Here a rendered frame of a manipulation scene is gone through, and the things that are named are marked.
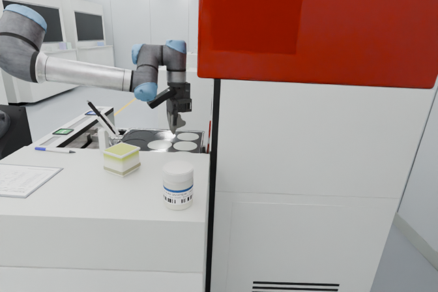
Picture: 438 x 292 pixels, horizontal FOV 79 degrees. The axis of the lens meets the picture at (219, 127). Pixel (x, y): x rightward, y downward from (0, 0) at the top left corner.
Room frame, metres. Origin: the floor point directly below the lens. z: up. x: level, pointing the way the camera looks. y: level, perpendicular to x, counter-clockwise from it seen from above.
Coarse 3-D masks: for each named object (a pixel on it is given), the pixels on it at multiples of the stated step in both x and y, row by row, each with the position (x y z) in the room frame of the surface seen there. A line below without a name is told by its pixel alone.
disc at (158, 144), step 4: (156, 140) 1.07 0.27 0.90; (160, 140) 1.08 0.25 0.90; (164, 140) 1.08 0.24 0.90; (148, 144) 1.03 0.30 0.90; (152, 144) 1.03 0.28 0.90; (156, 144) 1.03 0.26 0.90; (160, 144) 1.03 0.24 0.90; (164, 144) 1.03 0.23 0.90; (168, 144) 1.04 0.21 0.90; (152, 148) 0.99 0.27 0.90; (156, 148) 0.99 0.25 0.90; (160, 148) 0.99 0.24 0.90; (164, 148) 0.99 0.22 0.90
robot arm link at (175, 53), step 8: (168, 40) 0.99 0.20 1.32; (176, 40) 0.98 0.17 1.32; (168, 48) 0.98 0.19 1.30; (176, 48) 0.98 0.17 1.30; (184, 48) 1.00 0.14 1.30; (168, 56) 0.97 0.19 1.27; (176, 56) 0.98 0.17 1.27; (184, 56) 1.00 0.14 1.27; (168, 64) 0.98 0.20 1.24; (176, 64) 0.98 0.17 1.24; (184, 64) 1.00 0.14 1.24
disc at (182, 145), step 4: (176, 144) 1.04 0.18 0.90; (180, 144) 1.04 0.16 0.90; (184, 144) 1.05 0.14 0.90; (188, 144) 1.05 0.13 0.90; (192, 144) 1.05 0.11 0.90; (176, 148) 1.00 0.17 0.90; (180, 148) 1.00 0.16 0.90; (184, 148) 1.00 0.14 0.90; (188, 148) 1.01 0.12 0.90; (192, 148) 1.01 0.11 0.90
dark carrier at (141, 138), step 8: (128, 136) 1.10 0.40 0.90; (136, 136) 1.11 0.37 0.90; (144, 136) 1.11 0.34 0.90; (152, 136) 1.12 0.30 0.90; (160, 136) 1.12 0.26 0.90; (168, 136) 1.13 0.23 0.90; (176, 136) 1.13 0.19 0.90; (200, 136) 1.15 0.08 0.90; (136, 144) 1.02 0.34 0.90; (144, 144) 1.03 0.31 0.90; (200, 144) 1.05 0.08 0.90; (168, 152) 0.96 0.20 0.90; (192, 152) 0.97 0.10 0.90
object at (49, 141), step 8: (104, 112) 1.25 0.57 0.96; (72, 120) 1.11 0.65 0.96; (80, 120) 1.13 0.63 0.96; (88, 120) 1.12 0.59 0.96; (72, 128) 1.02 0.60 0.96; (80, 128) 1.01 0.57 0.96; (48, 136) 0.91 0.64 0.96; (56, 136) 0.92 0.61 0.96; (64, 136) 0.92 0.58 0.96; (32, 144) 0.84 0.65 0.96; (40, 144) 0.84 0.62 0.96; (48, 144) 0.85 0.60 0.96; (56, 144) 0.85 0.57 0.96
